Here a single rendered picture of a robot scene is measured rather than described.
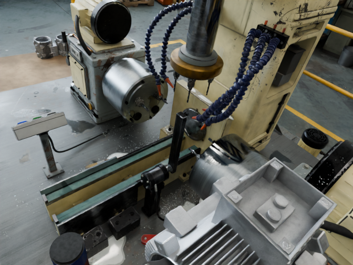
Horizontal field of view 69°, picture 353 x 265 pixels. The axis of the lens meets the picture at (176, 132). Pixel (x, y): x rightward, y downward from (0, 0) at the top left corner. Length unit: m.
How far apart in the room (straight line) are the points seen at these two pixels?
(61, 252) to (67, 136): 0.87
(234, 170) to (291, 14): 0.49
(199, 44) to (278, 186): 0.54
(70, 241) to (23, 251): 0.51
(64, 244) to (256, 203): 0.35
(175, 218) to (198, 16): 0.59
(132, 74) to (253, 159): 0.60
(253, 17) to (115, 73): 0.59
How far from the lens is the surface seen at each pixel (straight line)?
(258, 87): 1.00
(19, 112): 1.57
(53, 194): 1.00
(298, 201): 0.42
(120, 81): 1.12
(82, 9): 1.30
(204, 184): 0.83
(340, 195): 0.64
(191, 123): 1.11
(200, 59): 0.84
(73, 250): 0.55
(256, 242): 0.35
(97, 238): 0.95
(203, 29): 0.82
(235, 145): 0.84
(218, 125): 1.01
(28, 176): 1.23
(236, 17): 1.01
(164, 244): 0.35
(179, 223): 0.39
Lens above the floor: 1.71
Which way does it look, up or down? 41 degrees down
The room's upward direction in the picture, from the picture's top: 10 degrees clockwise
